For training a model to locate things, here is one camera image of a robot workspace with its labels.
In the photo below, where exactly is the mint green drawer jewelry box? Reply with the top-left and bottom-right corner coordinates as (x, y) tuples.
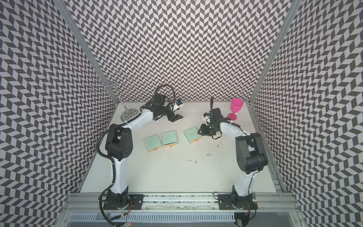
(183, 127), (201, 144)

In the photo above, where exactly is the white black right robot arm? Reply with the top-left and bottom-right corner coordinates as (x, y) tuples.
(198, 108), (268, 210)

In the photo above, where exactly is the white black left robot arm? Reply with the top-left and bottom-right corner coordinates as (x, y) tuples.
(96, 94), (183, 210)

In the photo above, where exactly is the mint green middle jewelry box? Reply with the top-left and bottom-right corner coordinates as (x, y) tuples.
(162, 131), (178, 147)

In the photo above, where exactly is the silver metal jewelry stand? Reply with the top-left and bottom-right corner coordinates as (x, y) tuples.
(91, 71), (140, 122)

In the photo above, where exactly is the pink plastic goblet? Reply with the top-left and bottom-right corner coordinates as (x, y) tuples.
(227, 98), (244, 121)

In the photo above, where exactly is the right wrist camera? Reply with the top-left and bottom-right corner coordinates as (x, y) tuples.
(203, 112), (212, 124)

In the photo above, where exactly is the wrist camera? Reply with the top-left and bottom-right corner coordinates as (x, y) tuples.
(203, 112), (212, 124)
(169, 99), (184, 113)

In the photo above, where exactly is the black corrugated left cable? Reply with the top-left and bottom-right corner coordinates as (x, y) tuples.
(150, 84), (176, 104)

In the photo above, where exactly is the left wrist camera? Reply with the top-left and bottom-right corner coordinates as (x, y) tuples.
(169, 99), (184, 113)

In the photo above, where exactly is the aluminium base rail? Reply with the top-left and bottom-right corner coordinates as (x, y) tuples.
(60, 192), (303, 214)

